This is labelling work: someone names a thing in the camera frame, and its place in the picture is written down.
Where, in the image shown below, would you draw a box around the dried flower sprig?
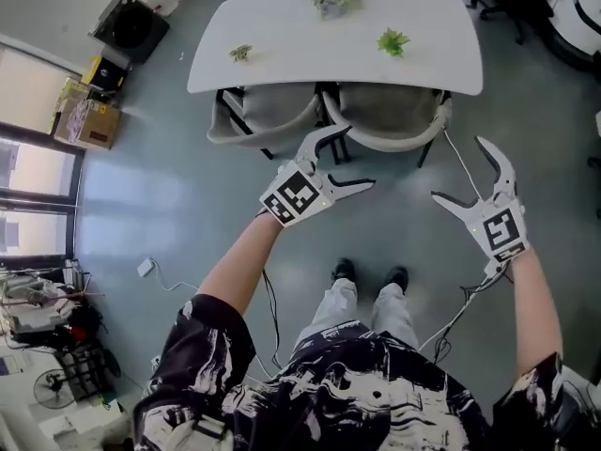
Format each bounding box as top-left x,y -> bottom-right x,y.
228,43 -> 254,64

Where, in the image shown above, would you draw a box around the black floor fan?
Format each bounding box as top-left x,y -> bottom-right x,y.
32,367 -> 77,412

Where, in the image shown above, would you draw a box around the black square appliance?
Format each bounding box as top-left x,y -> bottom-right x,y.
87,0 -> 171,65

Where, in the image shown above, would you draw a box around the brown cardboard box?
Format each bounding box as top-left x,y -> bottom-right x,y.
50,97 -> 122,151

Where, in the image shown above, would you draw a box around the pile of clutter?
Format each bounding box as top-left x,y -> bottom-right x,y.
0,258 -> 107,347

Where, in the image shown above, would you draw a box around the grey chair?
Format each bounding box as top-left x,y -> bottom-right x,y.
206,82 -> 325,162
321,81 -> 455,169

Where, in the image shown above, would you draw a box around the person's left black shoe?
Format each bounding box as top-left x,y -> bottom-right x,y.
330,257 -> 357,285

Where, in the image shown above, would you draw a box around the person's right forearm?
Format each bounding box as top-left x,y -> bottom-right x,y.
508,246 -> 564,382

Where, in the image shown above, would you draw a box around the dark window frame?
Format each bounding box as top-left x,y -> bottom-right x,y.
0,120 -> 87,258

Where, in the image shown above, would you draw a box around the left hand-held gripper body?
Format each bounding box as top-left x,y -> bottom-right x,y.
259,156 -> 337,228

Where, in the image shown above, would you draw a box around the pale artificial flower bunch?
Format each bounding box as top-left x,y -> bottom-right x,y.
293,0 -> 365,21

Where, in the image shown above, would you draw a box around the white oval table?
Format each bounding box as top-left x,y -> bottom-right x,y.
186,0 -> 485,97

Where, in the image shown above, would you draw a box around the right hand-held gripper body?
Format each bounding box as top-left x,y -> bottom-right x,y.
469,194 -> 532,277

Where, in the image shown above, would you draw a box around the black and white patterned shirt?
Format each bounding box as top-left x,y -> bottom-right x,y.
131,292 -> 581,451

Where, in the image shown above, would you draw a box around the green artificial plant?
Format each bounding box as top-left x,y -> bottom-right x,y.
377,26 -> 412,59

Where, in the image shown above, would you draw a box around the black wire rack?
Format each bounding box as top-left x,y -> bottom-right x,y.
54,334 -> 122,397

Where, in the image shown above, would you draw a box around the light grey trousers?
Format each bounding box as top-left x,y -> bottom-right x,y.
294,277 -> 423,352

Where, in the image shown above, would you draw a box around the person's black shoe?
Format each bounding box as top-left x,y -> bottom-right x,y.
330,257 -> 357,285
381,264 -> 410,293

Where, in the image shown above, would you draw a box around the person's right black shoe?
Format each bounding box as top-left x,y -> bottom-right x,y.
381,264 -> 410,293

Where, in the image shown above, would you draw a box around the yellow and black box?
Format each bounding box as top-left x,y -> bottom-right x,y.
82,55 -> 131,94

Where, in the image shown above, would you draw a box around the person's left forearm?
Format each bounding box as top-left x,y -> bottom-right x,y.
195,210 -> 284,321

